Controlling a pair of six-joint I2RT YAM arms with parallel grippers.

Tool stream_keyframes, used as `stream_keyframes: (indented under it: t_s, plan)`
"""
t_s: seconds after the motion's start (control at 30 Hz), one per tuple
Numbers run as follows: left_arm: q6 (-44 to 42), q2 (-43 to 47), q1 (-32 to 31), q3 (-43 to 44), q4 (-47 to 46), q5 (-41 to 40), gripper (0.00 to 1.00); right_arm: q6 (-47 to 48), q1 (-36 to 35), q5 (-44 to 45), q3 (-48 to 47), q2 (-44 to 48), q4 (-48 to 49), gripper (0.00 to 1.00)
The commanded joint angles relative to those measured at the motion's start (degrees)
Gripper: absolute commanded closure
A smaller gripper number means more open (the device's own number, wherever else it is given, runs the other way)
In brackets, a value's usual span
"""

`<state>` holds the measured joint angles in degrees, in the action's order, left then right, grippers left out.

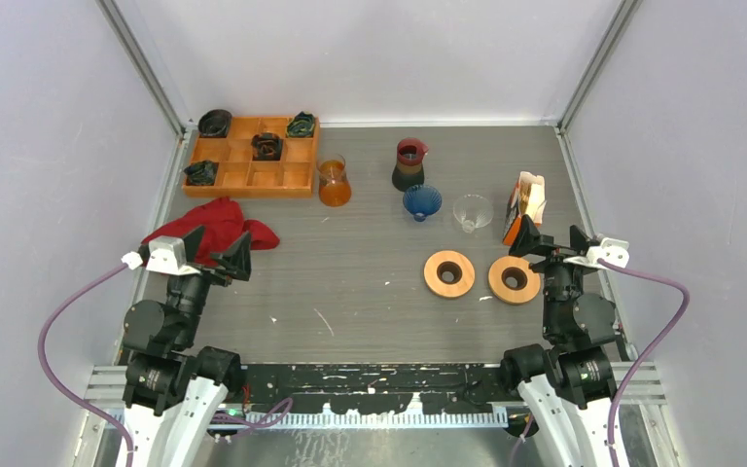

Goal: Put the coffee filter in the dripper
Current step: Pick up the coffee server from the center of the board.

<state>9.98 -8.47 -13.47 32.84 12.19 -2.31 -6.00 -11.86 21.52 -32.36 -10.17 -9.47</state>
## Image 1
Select blue glass dripper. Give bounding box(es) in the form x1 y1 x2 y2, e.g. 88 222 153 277
403 185 443 222

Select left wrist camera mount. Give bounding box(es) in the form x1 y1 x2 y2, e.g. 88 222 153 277
121 236 186 275

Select clear glass dripper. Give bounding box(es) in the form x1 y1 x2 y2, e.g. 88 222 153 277
452 195 494 234

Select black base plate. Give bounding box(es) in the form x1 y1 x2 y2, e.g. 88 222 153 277
225 363 524 415

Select wooden dripper ring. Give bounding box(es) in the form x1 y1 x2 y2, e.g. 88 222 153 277
487 255 542 306
422 249 477 300

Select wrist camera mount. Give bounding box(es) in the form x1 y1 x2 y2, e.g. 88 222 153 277
121 236 186 275
564 236 630 269

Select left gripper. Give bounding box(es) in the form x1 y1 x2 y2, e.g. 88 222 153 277
167 224 250 345

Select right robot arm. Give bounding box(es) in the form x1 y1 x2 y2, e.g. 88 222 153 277
500 215 630 466

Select green coil bottom left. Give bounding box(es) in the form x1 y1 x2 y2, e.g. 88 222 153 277
183 160 219 187

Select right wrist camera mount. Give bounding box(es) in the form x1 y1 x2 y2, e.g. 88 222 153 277
564 236 630 269

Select orange glass carafe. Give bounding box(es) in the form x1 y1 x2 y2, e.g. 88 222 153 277
317 154 352 207

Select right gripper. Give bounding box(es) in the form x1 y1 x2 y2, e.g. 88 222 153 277
510 213 600 336

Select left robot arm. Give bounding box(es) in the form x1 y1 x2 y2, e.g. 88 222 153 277
116 227 251 466

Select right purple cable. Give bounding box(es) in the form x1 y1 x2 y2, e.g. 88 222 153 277
595 259 692 467

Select green coil top right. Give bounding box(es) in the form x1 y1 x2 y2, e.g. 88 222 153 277
286 111 317 138

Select red black carafe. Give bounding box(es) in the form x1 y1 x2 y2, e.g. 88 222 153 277
392 138 429 192

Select orange coffee filter box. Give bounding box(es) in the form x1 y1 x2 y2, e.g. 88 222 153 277
502 171 547 246

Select red cloth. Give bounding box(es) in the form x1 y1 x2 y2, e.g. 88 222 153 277
141 198 280 266

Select green coil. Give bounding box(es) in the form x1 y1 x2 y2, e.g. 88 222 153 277
286 111 317 138
183 160 219 187

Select orange wooden compartment tray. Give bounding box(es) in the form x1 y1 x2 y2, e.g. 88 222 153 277
182 116 320 198

